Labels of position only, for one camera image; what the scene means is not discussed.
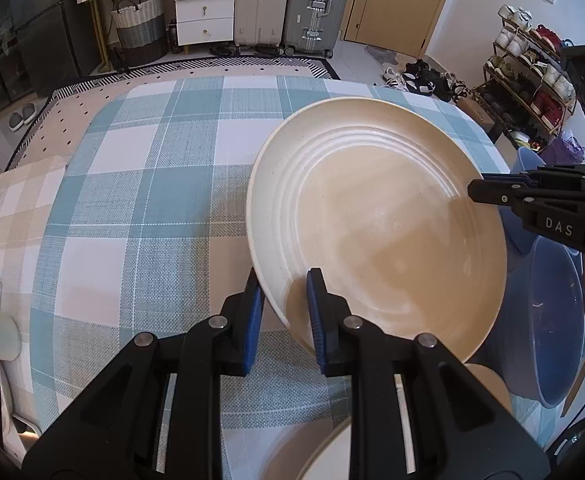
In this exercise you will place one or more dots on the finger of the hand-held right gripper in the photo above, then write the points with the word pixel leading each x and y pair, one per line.
pixel 497 192
pixel 562 175

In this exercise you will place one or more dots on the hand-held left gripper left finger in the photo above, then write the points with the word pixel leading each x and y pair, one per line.
pixel 255 330

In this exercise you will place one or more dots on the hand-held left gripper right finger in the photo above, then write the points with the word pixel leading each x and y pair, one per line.
pixel 317 325

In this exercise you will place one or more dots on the blue bowl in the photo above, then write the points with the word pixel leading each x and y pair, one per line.
pixel 557 335
pixel 522 160

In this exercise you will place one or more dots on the purple plastic bag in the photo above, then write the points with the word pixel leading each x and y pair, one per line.
pixel 565 150

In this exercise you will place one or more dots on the bamboo shoe rack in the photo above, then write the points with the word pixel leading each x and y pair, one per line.
pixel 570 102

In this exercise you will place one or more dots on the small brown cardboard box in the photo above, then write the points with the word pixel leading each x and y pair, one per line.
pixel 475 115

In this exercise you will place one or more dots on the scattered sneakers group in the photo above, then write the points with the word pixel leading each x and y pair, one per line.
pixel 422 80

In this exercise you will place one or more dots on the teal checked tablecloth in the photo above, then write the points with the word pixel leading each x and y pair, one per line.
pixel 147 210

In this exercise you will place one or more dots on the grey door mat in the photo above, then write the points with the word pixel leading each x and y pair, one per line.
pixel 382 55

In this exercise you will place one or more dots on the tan wooden door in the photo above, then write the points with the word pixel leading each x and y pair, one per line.
pixel 397 5

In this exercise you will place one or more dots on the silver suitcase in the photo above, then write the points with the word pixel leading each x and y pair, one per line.
pixel 317 10

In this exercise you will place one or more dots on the beige checked cloth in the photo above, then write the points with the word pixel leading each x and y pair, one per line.
pixel 12 210

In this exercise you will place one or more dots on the beige suitcase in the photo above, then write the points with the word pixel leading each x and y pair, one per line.
pixel 262 5

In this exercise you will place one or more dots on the woven laundry basket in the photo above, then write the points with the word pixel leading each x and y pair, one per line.
pixel 140 35

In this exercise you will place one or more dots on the white dressing table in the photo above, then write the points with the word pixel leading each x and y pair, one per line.
pixel 205 10

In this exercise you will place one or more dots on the grey refrigerator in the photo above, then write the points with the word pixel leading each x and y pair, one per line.
pixel 47 35

